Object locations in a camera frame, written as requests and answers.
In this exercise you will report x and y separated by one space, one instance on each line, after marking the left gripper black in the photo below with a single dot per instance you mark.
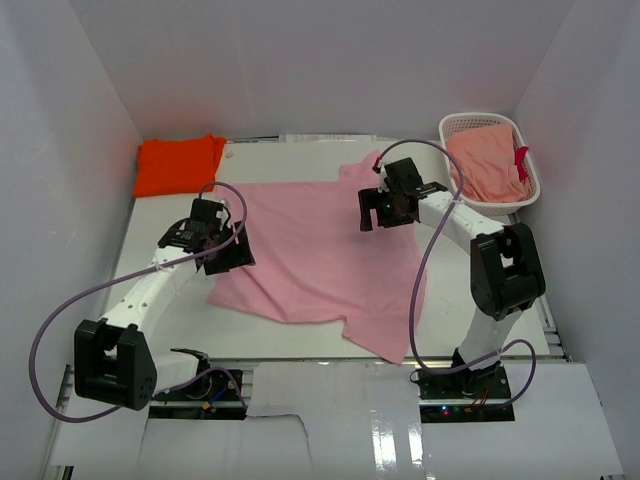
239 254

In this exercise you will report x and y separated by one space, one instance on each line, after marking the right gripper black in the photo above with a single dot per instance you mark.
372 199

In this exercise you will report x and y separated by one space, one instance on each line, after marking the pink t shirt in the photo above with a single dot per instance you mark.
313 264

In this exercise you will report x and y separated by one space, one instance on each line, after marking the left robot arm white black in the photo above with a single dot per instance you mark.
113 361

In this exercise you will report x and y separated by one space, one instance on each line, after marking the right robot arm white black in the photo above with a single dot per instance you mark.
506 276

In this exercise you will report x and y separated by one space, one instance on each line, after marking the folded orange t shirt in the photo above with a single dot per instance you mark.
168 167

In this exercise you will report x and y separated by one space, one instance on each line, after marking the peach t shirt in basket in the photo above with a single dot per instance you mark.
487 159

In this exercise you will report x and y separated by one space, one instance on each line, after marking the white plastic basket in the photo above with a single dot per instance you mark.
458 122

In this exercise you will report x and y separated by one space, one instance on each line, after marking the magenta cloth in basket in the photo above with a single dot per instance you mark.
519 161

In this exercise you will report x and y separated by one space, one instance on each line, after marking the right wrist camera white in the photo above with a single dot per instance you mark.
379 169

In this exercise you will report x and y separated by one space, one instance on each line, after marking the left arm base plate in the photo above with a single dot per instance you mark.
212 398

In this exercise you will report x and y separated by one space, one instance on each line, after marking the aluminium frame rail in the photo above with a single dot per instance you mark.
52 471

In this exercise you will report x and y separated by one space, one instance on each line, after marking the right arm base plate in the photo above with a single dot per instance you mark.
443 400

